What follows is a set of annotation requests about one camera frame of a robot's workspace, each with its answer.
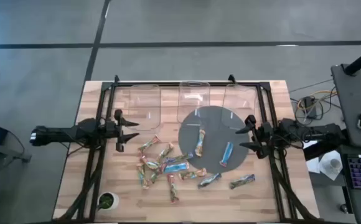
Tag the white napkin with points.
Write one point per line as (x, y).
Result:
(325, 169)

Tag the white cup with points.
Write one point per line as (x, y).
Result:
(334, 164)

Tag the white paper sheet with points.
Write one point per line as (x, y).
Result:
(312, 165)

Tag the white pot with green plant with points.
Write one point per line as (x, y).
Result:
(108, 201)

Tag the grey round mat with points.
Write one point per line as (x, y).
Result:
(213, 161)

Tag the black power adapter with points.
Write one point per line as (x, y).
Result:
(309, 104)

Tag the clear plastic bin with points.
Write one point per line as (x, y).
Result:
(194, 96)
(144, 105)
(239, 99)

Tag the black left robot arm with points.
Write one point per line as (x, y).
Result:
(59, 134)

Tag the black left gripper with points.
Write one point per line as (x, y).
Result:
(120, 146)

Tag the orange and blue granola bar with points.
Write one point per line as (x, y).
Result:
(193, 174)
(200, 142)

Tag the grey stand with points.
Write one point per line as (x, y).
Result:
(9, 152)

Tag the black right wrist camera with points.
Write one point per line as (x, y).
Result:
(266, 130)

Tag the dark blue green granola bar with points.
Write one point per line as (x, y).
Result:
(180, 158)
(242, 181)
(209, 180)

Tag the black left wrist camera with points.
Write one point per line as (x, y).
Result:
(111, 129)

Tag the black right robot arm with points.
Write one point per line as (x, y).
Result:
(317, 132)

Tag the chocolate chip granola bar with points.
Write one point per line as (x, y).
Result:
(142, 179)
(154, 176)
(149, 144)
(149, 163)
(165, 152)
(172, 188)

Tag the black caster wheel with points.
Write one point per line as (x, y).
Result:
(344, 208)

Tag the black rig frame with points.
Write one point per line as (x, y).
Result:
(169, 83)

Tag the light blue granola bar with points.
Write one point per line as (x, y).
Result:
(175, 168)
(226, 154)

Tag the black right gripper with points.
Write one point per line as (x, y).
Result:
(251, 119)

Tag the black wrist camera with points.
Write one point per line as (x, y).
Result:
(111, 129)
(266, 130)

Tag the dark grey desk top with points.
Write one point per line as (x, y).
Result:
(348, 102)

